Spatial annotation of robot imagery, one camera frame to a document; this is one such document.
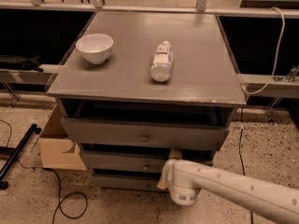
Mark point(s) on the grey top drawer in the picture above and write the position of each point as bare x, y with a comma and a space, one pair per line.
144, 134

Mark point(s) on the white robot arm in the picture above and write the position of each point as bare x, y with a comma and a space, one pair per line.
183, 179

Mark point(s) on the white bowl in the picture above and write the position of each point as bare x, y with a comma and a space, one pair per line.
95, 48

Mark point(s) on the black metal stand leg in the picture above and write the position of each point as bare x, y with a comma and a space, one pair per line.
10, 154

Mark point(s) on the clear plastic bottle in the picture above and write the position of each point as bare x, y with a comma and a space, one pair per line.
161, 68

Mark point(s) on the black object on rail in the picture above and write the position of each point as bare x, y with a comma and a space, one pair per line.
20, 63

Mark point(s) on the grey drawer cabinet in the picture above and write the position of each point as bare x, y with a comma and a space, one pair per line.
203, 89

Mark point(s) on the grey bottom drawer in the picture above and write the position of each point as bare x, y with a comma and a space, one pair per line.
145, 183

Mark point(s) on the cardboard box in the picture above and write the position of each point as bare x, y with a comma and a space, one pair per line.
56, 149

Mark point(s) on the grey drawer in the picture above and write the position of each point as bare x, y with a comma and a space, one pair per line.
144, 161
144, 134
145, 183

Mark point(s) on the metal rail frame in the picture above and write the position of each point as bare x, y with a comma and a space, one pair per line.
264, 48

